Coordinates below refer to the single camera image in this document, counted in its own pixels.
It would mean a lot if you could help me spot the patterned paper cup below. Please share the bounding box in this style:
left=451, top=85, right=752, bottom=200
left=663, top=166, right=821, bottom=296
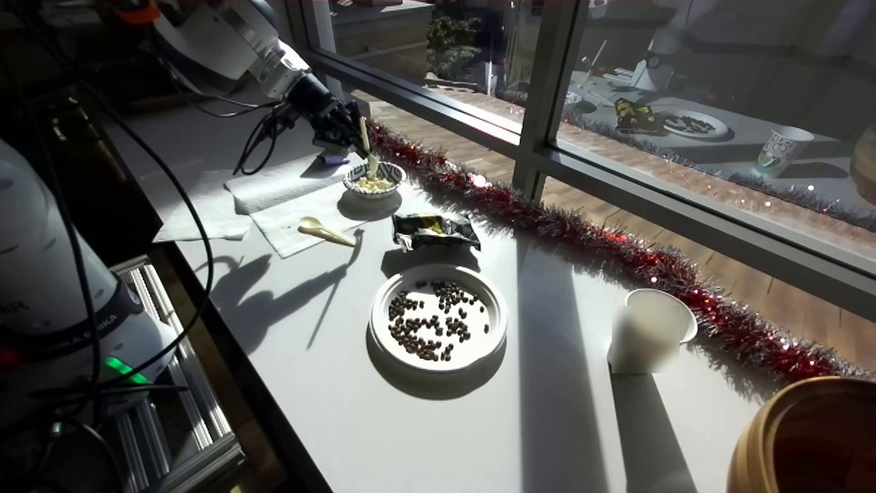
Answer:
left=605, top=285, right=702, bottom=378

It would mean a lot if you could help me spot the aluminium rail frame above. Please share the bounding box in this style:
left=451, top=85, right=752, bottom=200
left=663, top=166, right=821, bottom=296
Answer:
left=108, top=255, right=250, bottom=493

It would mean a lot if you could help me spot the wooden bowl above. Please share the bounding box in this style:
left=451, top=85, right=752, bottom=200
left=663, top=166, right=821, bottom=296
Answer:
left=726, top=372, right=876, bottom=493

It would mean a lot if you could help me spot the red tinsel garland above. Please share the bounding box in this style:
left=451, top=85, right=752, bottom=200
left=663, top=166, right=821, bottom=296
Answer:
left=365, top=117, right=847, bottom=384

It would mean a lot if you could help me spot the grey window frame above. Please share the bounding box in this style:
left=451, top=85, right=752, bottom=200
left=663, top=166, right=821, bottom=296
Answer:
left=298, top=0, right=876, bottom=324

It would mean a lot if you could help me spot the small white food bowl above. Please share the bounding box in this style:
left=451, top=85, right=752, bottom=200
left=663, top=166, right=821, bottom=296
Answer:
left=342, top=159, right=409, bottom=211

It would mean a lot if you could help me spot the black yellow snack bag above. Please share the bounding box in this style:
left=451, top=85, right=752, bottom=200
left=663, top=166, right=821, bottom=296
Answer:
left=392, top=211, right=484, bottom=255

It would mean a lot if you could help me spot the white plate with beans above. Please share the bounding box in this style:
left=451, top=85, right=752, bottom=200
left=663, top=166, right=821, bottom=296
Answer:
left=368, top=259, right=510, bottom=376

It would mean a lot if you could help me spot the green potted plant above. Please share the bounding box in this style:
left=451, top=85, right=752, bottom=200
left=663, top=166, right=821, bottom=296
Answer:
left=424, top=3, right=510, bottom=81

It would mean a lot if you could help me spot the large white paper towel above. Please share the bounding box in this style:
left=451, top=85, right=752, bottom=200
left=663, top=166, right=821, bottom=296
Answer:
left=224, top=161, right=369, bottom=263

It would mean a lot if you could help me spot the cream plastic spoon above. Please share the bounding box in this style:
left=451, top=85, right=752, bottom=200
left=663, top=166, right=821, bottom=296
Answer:
left=295, top=214, right=360, bottom=248

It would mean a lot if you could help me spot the small white paper towel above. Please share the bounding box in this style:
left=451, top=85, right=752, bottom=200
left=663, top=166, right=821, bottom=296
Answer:
left=147, top=211, right=256, bottom=246

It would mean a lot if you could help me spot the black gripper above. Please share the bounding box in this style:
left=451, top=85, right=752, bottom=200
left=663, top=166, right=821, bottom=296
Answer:
left=294, top=73, right=379, bottom=159

